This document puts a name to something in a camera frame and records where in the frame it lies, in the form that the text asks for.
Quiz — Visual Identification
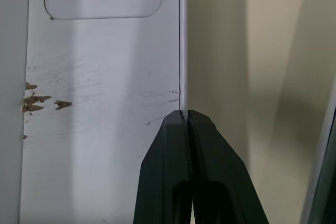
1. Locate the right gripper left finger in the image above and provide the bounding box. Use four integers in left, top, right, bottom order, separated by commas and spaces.
132, 110, 196, 224

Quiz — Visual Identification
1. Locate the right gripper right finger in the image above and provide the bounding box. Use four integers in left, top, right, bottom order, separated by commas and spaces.
187, 110, 270, 224

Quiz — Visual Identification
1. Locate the white phone box base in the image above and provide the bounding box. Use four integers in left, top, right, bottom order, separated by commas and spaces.
0, 0, 190, 224

